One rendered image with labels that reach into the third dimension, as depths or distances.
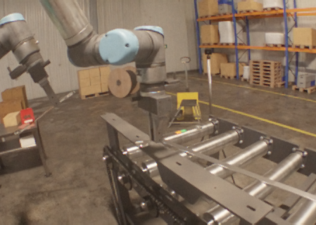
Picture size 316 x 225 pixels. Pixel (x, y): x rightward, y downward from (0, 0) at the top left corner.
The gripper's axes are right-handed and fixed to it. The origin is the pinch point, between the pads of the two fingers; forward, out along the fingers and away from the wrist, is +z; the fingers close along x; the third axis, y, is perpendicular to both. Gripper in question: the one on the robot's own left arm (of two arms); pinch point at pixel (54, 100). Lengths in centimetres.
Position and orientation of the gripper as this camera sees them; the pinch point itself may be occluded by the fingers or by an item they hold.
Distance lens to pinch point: 76.2
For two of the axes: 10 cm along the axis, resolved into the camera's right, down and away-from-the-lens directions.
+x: -4.2, -1.1, 9.0
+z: 4.7, 8.2, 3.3
